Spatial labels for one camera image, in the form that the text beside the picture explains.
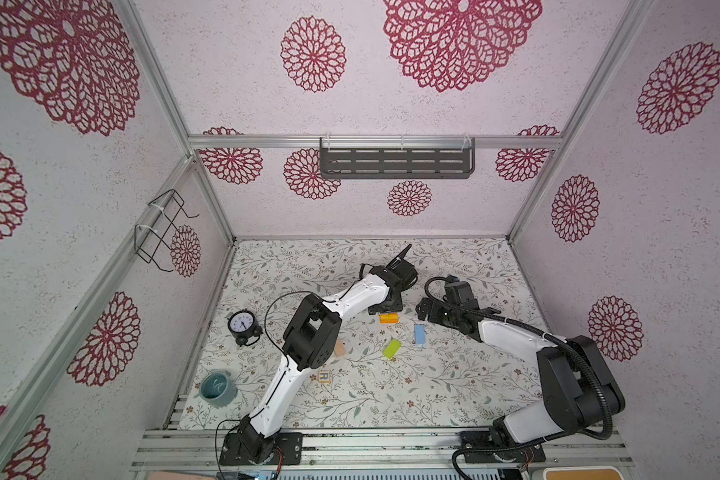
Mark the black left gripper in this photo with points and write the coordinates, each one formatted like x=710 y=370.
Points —
x=397 y=307

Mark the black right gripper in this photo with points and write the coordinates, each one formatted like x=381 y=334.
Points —
x=435 y=306

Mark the orange supermarket wood block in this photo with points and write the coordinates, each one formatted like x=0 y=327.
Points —
x=389 y=318

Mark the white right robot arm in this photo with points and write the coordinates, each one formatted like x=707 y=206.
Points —
x=579 y=394

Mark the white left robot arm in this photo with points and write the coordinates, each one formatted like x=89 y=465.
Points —
x=309 y=338

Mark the light blue wood block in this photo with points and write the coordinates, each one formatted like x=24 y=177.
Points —
x=419 y=335

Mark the lime green wood block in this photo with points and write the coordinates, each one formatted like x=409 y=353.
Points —
x=391 y=349

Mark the plain tan wood block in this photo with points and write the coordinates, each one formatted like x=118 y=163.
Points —
x=340 y=349

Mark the small black alarm clock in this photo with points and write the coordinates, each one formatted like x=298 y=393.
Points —
x=244 y=327

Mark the orange topped white box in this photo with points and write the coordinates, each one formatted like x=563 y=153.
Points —
x=582 y=473

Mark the teal ceramic cup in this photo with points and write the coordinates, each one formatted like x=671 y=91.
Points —
x=218 y=389

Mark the dark grey wall shelf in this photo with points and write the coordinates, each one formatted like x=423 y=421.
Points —
x=396 y=159

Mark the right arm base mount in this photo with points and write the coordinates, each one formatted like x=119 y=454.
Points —
x=487 y=446

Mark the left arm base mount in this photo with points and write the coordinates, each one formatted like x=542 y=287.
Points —
x=245 y=446

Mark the black wire wall rack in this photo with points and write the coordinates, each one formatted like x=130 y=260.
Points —
x=169 y=242

